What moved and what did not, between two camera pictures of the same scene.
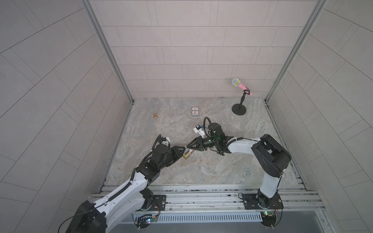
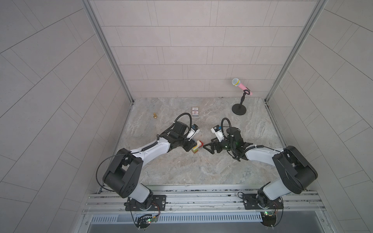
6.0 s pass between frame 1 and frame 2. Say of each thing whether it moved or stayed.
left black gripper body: moved
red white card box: stayed
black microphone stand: stayed
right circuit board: stayed
